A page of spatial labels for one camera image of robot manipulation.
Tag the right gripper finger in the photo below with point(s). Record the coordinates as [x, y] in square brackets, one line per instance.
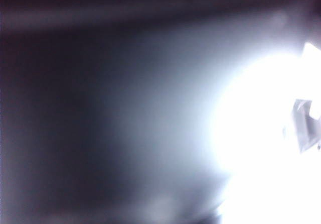
[307, 131]

